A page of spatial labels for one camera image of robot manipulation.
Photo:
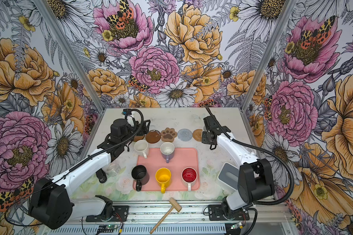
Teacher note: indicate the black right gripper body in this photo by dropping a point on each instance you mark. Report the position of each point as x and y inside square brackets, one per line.
[206, 139]

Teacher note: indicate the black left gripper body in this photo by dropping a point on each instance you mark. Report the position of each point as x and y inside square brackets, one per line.
[140, 132]

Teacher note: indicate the dark wooden scratched coaster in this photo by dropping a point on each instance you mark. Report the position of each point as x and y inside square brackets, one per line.
[153, 136]

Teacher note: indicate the woven rattan round coaster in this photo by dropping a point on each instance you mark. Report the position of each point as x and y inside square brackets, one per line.
[197, 135]

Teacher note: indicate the white speckled mug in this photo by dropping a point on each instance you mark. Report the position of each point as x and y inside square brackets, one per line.
[142, 148]

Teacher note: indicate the grey-blue woven round coaster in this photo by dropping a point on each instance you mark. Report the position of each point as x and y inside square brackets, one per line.
[185, 135]

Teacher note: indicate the cork paw print coaster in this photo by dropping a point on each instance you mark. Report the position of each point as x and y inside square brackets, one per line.
[168, 135]

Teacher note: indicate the purple mug white inside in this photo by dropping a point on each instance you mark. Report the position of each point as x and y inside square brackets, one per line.
[167, 150]

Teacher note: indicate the black mug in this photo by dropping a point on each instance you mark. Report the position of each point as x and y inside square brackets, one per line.
[141, 177]

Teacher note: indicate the white mug red inside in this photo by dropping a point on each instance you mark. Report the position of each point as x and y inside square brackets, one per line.
[189, 177]

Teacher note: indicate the plain brown wooden coaster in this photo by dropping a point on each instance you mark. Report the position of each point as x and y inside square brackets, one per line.
[137, 138]

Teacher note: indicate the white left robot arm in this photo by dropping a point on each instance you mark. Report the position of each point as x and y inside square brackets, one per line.
[51, 203]

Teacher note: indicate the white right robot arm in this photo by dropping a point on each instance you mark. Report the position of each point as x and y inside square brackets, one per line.
[254, 178]

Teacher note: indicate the pink silicone tray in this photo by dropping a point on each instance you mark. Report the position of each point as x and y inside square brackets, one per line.
[183, 158]

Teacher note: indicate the white grey square container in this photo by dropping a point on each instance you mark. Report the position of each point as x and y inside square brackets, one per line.
[228, 177]

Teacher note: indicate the clear glass jar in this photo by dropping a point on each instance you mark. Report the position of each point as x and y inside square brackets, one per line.
[113, 169]

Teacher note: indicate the yellow mug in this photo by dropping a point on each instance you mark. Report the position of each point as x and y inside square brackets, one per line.
[163, 178]

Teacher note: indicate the wooden mallet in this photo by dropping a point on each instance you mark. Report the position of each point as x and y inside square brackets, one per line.
[174, 206]

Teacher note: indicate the green circuit board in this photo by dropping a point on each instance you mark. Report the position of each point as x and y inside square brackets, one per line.
[107, 228]

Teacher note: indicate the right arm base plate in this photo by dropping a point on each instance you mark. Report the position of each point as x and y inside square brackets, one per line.
[222, 212]

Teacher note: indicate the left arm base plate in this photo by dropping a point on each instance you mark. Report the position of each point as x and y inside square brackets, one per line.
[119, 213]

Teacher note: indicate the aluminium left corner post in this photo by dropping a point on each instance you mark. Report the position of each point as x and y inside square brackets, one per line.
[63, 41]

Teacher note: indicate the aluminium corner post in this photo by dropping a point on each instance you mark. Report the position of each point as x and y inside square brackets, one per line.
[63, 41]
[274, 38]

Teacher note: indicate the aluminium right corner post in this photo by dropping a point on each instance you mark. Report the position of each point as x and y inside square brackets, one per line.
[274, 38]

